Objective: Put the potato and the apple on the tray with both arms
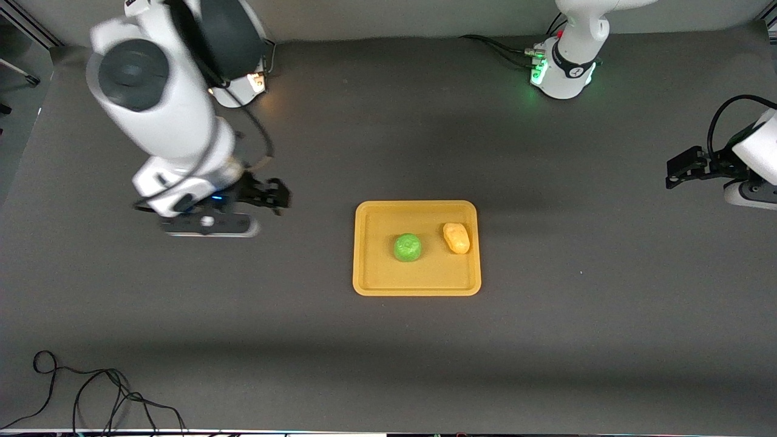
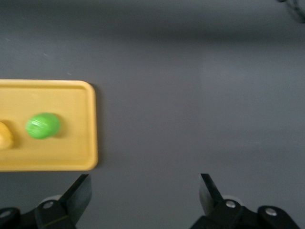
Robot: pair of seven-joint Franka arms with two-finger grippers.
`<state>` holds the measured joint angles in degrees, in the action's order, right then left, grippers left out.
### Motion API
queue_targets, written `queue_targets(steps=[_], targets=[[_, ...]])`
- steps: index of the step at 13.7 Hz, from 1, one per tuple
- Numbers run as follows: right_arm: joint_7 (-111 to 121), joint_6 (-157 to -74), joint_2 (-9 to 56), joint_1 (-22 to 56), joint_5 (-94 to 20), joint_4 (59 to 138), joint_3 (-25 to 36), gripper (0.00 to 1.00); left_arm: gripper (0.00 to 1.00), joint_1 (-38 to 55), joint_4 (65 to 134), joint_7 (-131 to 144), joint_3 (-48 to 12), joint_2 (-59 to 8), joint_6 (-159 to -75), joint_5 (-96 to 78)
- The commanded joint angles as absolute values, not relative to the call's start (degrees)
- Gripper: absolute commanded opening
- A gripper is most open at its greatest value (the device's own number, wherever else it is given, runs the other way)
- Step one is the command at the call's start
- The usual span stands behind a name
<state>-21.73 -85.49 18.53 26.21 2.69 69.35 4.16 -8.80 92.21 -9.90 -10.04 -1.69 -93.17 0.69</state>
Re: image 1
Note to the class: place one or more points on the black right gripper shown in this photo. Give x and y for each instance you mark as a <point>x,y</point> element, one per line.
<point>254,192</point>

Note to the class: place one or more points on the green apple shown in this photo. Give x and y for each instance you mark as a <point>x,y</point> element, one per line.
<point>408,247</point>

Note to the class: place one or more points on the yellow plastic tray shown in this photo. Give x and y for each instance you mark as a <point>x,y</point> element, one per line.
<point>376,267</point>

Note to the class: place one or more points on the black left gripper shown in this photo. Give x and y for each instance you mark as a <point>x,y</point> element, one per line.
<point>718,164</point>

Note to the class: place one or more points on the dark grey table mat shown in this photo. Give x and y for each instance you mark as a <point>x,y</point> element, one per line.
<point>388,364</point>

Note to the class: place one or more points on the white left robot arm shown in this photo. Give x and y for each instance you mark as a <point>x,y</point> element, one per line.
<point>570,60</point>

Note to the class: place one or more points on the aluminium frame rail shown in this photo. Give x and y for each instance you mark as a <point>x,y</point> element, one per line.
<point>766,23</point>
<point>30,24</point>

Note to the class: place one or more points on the yellow potato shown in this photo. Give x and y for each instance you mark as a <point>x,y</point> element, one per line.
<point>456,238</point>

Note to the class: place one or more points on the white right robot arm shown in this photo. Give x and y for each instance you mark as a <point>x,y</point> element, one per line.
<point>176,115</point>

